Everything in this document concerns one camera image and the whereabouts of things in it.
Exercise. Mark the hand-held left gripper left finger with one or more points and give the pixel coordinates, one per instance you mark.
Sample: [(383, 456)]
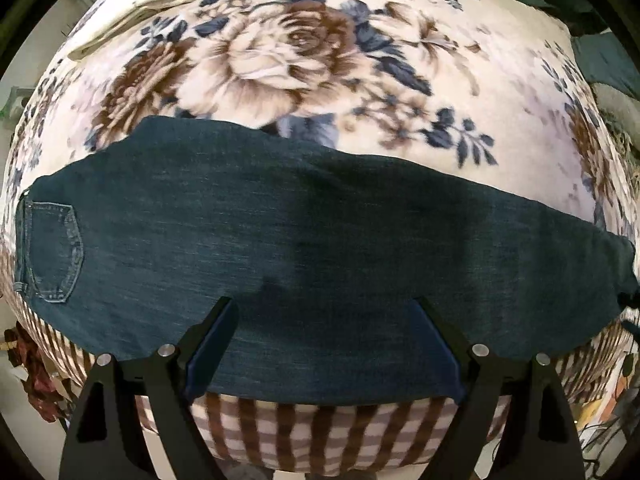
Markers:
[(212, 347)]

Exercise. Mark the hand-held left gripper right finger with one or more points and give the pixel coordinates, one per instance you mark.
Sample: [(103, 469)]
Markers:
[(436, 347)]

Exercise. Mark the dark blue denim pants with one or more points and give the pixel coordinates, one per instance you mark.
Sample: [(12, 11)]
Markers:
[(310, 260)]

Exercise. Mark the dark red patterned cloth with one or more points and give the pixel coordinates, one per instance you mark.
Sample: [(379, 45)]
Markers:
[(35, 375)]

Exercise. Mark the floral printed blanket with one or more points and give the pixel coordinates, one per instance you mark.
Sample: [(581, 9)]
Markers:
[(320, 110)]

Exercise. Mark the dark green cloth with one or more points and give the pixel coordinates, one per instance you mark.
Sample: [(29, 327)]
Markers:
[(600, 60)]

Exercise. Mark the cream folded cloth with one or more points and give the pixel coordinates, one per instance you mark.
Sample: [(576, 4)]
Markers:
[(130, 0)]

